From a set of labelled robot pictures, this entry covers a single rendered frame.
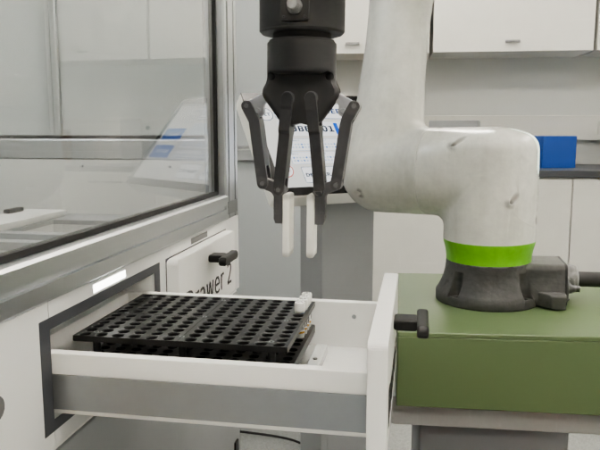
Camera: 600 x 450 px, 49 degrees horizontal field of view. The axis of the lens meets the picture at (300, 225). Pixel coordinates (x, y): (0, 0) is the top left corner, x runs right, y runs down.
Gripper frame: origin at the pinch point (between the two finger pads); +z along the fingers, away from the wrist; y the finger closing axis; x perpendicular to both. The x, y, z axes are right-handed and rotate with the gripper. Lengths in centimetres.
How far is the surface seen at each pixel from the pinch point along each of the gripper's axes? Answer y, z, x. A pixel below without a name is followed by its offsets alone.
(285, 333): -0.1, 10.2, -7.9
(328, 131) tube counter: -9, -11, 94
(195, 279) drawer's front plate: -19.3, 11.7, 20.9
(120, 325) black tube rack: -17.9, 10.3, -8.1
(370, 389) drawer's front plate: 9.4, 11.5, -18.0
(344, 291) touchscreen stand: -5, 30, 96
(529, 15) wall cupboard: 73, -78, 328
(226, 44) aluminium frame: -21, -26, 45
